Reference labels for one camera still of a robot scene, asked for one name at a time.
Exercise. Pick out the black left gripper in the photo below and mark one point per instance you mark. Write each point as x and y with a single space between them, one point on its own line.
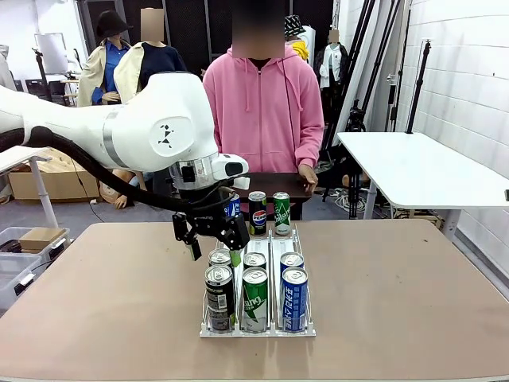
203 211

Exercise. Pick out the blue Pocari Sweat can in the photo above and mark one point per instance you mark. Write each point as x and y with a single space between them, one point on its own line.
235 207
294 306
292 259

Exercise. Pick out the black Pepsi can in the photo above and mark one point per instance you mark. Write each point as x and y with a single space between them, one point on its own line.
257 217
218 258
220 302

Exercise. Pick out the dark brown serving tray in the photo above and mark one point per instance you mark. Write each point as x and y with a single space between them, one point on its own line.
278 183

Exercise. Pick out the pink-sleeved left forearm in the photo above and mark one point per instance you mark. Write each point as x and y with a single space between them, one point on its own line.
310 151

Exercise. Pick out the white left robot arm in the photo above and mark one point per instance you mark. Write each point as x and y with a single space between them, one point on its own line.
139 119

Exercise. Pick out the person in pink hoodie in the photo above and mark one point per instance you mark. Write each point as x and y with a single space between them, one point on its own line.
262 119

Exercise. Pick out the person's left hand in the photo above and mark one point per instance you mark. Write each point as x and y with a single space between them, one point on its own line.
309 179

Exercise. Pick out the green Chilsung cider can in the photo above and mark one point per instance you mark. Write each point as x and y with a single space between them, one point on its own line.
255 260
255 306
281 217

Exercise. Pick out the white can dispenser rack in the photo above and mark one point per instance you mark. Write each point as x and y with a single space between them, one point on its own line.
258 334

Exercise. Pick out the lying mannequin in denim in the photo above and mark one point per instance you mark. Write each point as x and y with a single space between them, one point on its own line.
111 191

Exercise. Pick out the clear bin holding carton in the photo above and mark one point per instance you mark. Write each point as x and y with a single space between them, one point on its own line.
59 246

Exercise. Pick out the brown cardboard box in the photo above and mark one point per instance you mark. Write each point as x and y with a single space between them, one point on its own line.
59 185

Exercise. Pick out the small flat brown carton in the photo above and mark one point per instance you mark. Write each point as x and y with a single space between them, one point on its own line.
41 236

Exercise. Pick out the mannequin with navy top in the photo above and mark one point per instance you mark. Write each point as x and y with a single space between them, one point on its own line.
159 59

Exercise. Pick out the clear lidded storage bin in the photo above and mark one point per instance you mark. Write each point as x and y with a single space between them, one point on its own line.
16 274

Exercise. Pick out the mannequin with blue shirt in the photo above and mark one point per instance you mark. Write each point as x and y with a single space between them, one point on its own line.
101 67

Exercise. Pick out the white table with slim leg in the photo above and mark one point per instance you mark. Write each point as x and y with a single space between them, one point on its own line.
20 159

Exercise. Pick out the mannequin with white jacket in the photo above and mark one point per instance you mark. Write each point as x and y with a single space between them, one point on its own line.
332 63

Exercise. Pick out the white table with rounded corner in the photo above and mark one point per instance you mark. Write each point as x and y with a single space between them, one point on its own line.
417 167

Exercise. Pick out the patterned black bucket hat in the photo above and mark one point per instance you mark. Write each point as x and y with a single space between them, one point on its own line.
293 26

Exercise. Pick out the black office chair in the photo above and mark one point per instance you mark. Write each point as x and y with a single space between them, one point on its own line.
37 87

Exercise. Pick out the white board on stand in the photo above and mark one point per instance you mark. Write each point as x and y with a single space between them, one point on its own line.
51 53

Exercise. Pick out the black leaning pole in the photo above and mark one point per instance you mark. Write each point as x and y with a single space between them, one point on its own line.
381 51
360 40

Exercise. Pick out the black upright light stand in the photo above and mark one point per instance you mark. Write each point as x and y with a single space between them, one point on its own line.
417 91

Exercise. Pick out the mannequin in grey hoodie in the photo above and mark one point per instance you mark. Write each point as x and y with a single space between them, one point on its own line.
5 67

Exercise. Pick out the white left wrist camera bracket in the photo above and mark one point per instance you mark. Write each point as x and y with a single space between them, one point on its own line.
241 183

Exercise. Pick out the black camera on tripod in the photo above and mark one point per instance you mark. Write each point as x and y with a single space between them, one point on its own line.
355 121

